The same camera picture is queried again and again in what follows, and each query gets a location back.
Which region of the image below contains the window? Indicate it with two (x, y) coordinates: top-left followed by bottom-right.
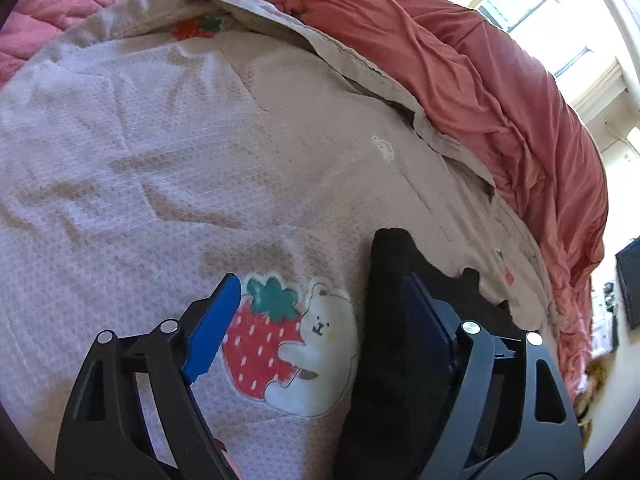
(475, 0), (596, 81)

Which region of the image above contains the salmon red duvet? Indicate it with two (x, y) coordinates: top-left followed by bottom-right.
(245, 0), (608, 391)

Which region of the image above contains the black television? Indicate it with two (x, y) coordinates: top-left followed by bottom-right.
(614, 237), (640, 331)

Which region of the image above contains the black t-shirt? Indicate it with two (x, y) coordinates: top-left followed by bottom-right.
(332, 227), (531, 480)

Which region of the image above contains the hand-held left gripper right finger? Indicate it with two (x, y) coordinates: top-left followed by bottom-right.
(400, 272), (586, 480)

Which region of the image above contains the beige strawberry print blanket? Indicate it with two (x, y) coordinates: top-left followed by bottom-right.
(0, 0), (576, 480)

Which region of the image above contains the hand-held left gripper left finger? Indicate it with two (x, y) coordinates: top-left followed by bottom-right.
(54, 272), (242, 480)

